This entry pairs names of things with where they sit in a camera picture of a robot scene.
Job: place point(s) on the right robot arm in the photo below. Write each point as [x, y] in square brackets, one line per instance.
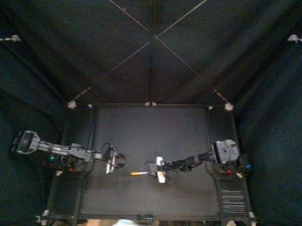
[189, 163]

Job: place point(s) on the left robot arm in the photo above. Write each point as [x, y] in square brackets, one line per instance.
[59, 148]

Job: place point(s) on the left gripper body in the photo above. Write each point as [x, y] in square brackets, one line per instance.
[113, 160]

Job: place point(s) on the grey marker pen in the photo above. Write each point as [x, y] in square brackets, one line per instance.
[139, 173]

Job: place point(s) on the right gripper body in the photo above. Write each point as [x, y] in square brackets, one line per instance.
[161, 170]

